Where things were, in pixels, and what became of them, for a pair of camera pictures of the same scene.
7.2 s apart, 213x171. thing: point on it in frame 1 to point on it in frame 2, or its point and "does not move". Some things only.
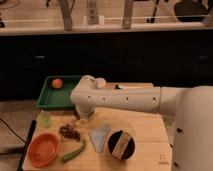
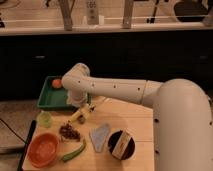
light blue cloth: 98,136 does not move
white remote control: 92,9 does not move
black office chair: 190,11 does not move
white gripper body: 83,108 to 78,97
